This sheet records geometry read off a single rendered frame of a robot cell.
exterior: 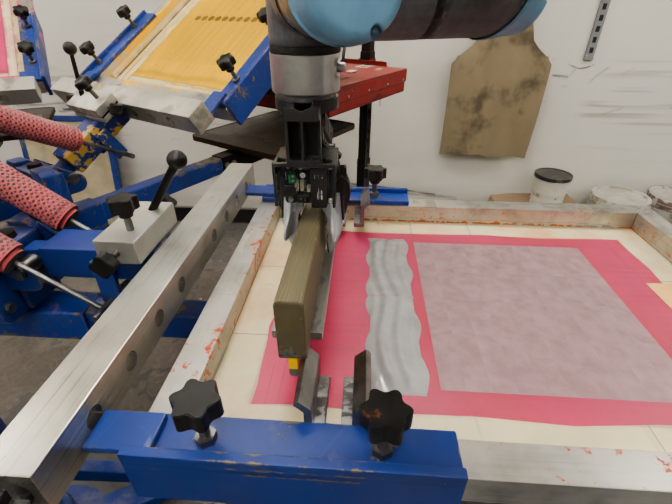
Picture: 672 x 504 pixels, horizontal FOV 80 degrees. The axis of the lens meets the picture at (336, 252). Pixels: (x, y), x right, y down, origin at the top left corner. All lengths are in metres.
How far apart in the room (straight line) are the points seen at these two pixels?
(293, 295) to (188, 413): 0.13
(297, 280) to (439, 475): 0.21
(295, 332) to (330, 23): 0.26
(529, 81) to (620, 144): 0.73
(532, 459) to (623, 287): 0.41
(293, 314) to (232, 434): 0.12
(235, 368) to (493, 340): 0.34
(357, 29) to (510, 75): 2.27
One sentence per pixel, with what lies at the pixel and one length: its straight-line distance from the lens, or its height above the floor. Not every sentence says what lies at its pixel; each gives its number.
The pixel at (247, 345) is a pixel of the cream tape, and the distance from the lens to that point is 0.56.
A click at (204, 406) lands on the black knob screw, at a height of 1.06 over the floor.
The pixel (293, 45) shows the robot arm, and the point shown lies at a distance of 0.44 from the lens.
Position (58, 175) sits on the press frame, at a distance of 1.02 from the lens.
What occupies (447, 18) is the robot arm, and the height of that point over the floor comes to 1.33.
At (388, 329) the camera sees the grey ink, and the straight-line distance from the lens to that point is 0.56.
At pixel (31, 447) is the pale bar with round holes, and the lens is 0.43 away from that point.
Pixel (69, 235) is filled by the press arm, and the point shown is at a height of 1.04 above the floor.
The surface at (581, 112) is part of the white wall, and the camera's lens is 2.84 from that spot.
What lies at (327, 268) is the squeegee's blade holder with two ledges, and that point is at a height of 1.04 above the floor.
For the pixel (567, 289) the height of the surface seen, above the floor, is 0.96.
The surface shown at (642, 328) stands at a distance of 0.71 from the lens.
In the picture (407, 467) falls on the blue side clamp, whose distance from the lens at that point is 0.39.
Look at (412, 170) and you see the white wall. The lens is 2.67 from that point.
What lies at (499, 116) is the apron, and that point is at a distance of 2.60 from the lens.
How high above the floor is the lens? 1.34
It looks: 32 degrees down
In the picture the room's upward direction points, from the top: straight up
